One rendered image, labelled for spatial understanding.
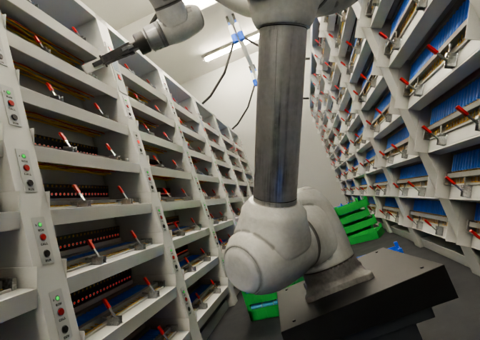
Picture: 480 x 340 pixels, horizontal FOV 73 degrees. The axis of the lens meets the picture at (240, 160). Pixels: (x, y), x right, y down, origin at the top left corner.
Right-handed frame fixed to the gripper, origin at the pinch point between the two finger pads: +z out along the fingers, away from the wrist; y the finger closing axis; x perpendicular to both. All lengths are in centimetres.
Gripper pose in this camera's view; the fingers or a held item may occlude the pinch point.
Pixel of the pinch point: (93, 66)
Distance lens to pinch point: 126.1
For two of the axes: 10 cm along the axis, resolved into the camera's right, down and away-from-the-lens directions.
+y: -2.2, -2.1, 9.5
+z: -8.8, 4.6, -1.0
